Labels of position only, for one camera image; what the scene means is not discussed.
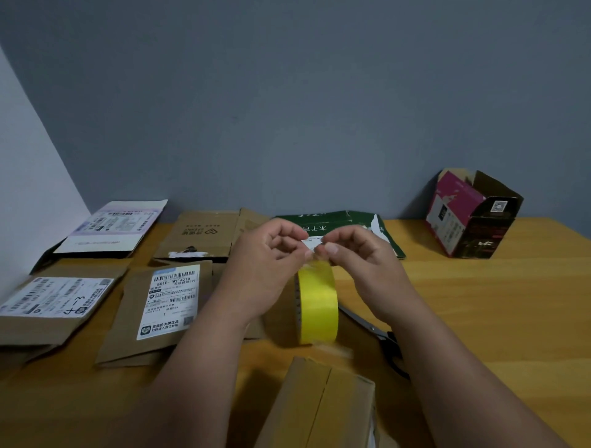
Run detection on yellow tape roll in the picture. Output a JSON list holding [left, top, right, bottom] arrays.
[[294, 259, 339, 346]]

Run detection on pink and black carton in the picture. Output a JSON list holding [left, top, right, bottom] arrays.
[[425, 167, 525, 259]]

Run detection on black scissors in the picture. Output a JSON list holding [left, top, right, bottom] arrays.
[[338, 304, 411, 380]]

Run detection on brown carton with label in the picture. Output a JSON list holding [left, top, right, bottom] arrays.
[[95, 260, 267, 368]]

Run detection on person's left hand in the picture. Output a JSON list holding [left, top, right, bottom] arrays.
[[214, 218, 315, 329]]

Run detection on person's right hand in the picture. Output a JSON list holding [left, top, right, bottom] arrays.
[[313, 225, 425, 329]]

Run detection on person's left forearm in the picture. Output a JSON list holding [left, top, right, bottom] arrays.
[[106, 300, 252, 448]]

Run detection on black box white label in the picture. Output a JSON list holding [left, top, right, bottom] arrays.
[[30, 199, 169, 276]]

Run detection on plain brown carton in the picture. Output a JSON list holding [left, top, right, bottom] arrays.
[[153, 207, 271, 263]]

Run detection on person's right forearm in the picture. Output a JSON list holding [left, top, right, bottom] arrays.
[[390, 306, 573, 448]]

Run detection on green box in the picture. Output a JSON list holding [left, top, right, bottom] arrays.
[[275, 210, 406, 260]]

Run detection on small brown cardboard box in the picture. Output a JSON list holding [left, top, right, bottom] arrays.
[[254, 356, 377, 448]]

